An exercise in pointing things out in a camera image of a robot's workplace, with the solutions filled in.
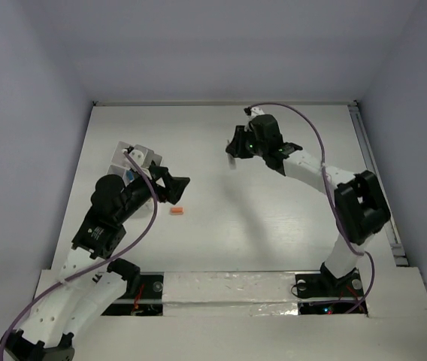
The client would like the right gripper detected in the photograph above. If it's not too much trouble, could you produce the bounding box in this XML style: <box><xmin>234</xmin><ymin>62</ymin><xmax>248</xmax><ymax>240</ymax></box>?
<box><xmin>225</xmin><ymin>125</ymin><xmax>267</xmax><ymax>159</ymax></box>

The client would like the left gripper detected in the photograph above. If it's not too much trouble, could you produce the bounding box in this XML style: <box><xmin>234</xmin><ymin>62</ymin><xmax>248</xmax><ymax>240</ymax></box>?
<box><xmin>115</xmin><ymin>165</ymin><xmax>188</xmax><ymax>223</ymax></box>

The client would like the orange eraser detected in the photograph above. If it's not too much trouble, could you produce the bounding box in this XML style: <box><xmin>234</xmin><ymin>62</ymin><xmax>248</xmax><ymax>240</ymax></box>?
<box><xmin>170</xmin><ymin>207</ymin><xmax>184</xmax><ymax>215</ymax></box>

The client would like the grey pencil shaped case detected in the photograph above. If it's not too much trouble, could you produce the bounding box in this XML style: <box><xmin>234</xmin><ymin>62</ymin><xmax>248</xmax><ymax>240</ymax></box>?
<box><xmin>226</xmin><ymin>141</ymin><xmax>236</xmax><ymax>170</ymax></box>

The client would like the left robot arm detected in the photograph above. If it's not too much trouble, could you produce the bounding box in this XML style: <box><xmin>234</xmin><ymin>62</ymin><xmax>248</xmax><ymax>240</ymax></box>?
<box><xmin>0</xmin><ymin>164</ymin><xmax>190</xmax><ymax>360</ymax></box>

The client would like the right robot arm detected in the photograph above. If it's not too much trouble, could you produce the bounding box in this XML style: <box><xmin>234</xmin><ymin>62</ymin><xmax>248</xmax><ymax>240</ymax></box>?
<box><xmin>226</xmin><ymin>107</ymin><xmax>391</xmax><ymax>298</ymax></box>

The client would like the white divided organizer tray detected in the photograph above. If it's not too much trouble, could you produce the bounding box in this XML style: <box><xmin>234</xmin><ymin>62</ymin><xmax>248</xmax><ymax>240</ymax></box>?
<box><xmin>108</xmin><ymin>141</ymin><xmax>162</xmax><ymax>193</ymax></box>

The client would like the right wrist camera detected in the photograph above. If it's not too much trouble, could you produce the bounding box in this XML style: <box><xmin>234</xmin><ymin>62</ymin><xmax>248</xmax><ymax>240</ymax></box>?
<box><xmin>244</xmin><ymin>107</ymin><xmax>265</xmax><ymax>120</ymax></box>

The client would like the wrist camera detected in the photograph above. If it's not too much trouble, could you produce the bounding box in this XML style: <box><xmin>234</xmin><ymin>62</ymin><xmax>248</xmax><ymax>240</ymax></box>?
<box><xmin>244</xmin><ymin>107</ymin><xmax>265</xmax><ymax>120</ymax></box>
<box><xmin>123</xmin><ymin>144</ymin><xmax>155</xmax><ymax>169</ymax></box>

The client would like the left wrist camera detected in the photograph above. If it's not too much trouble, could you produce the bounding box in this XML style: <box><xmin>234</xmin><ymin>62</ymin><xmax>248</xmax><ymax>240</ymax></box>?
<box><xmin>123</xmin><ymin>144</ymin><xmax>155</xmax><ymax>169</ymax></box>

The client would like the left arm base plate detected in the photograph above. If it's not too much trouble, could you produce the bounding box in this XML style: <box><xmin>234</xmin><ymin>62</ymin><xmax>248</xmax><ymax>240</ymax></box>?
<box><xmin>101</xmin><ymin>272</ymin><xmax>164</xmax><ymax>317</ymax></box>

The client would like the aluminium rail right side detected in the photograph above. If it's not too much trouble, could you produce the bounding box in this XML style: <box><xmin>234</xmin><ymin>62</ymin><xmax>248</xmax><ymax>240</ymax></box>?
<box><xmin>348</xmin><ymin>100</ymin><xmax>410</xmax><ymax>268</ymax></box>

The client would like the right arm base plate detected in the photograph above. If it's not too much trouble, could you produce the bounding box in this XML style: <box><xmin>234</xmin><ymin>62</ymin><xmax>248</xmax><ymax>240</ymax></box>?
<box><xmin>290</xmin><ymin>269</ymin><xmax>368</xmax><ymax>315</ymax></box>

